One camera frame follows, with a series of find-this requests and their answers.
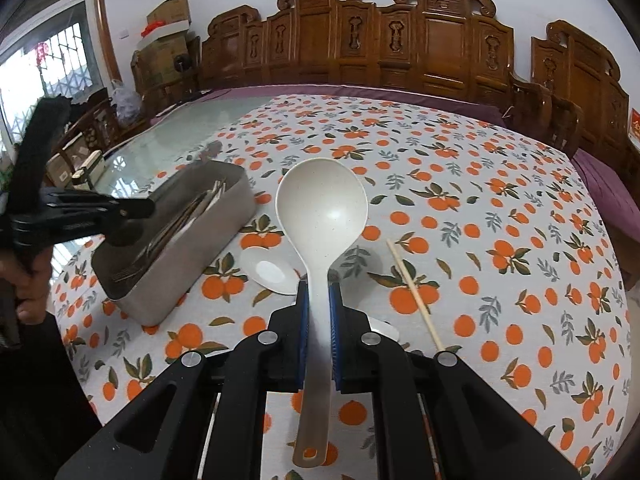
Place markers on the carved wooden sofa bench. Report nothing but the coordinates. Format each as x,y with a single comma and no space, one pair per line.
375,45

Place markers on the person's left forearm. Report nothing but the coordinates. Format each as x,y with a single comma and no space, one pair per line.
40,400

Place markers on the red gift box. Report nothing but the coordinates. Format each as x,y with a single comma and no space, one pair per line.
635,127

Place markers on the long purple sofa cushion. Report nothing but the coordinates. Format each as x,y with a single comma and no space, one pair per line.
485,110

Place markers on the window with metal grille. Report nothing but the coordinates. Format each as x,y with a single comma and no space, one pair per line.
55,55

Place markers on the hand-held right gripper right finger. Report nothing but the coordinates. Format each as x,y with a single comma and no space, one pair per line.
335,330

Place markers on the carved wooden armchair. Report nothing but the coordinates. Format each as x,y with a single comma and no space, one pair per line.
585,75

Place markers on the wooden door frame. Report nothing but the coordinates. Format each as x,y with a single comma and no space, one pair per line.
107,35

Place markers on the large white plastic spoon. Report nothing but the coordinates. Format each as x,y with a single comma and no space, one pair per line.
320,210

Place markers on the small cardboard box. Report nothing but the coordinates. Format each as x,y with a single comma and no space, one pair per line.
170,10

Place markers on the clear plastic bag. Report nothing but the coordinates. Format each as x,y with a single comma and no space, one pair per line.
125,102

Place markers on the wooden lattice chair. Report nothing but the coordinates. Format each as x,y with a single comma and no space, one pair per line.
97,120

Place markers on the orange print tablecloth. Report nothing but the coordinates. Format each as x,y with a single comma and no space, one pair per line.
475,185

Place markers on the rectangular metal tray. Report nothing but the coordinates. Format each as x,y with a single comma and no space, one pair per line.
165,300

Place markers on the person's left hand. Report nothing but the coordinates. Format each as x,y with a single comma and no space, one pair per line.
32,285

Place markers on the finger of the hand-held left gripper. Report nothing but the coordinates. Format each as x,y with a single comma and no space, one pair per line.
32,160
115,207

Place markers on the small white spoon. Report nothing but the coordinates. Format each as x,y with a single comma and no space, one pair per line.
267,270

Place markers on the large cardboard box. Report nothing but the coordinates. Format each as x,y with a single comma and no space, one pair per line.
160,55

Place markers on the black fan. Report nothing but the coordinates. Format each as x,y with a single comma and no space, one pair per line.
181,62

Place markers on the cardboard box on floor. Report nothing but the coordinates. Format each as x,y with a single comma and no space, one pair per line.
62,167

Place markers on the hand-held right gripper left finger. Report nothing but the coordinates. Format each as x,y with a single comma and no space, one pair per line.
301,330

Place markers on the flat white box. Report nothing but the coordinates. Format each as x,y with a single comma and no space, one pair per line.
172,30

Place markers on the red plastic item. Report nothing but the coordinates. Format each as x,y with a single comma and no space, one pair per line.
154,28

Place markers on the purple armchair cushion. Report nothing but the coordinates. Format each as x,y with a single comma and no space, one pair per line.
605,180

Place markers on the wooden block with black band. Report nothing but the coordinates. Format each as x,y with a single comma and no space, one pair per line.
90,165

